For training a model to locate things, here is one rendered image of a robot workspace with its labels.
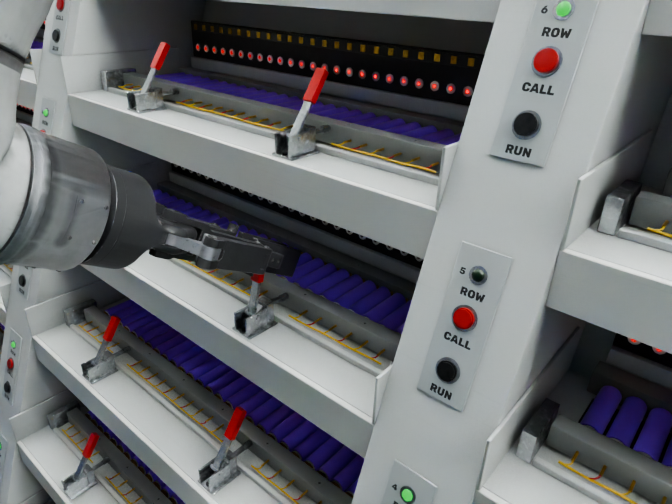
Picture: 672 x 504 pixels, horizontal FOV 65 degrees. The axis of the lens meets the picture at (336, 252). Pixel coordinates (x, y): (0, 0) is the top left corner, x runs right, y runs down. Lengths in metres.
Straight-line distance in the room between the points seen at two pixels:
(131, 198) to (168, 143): 0.27
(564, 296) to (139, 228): 0.30
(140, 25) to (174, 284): 0.43
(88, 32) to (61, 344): 0.46
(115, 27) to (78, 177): 0.55
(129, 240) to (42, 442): 0.67
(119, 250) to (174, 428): 0.37
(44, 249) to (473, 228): 0.29
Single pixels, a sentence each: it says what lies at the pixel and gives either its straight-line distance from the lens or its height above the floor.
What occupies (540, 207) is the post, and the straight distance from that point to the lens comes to 0.39.
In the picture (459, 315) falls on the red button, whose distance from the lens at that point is 0.41.
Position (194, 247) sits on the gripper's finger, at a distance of 0.42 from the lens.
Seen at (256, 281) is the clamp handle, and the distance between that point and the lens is 0.55.
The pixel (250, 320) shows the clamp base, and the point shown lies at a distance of 0.56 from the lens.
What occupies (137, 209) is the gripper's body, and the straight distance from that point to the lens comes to 0.40.
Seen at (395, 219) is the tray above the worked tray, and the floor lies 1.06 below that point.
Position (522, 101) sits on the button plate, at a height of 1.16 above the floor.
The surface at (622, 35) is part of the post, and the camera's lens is 0.40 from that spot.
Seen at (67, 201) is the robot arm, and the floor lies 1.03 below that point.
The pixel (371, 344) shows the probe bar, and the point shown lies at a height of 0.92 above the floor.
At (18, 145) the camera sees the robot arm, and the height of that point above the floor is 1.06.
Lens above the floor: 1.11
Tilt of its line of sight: 12 degrees down
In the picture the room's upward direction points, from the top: 15 degrees clockwise
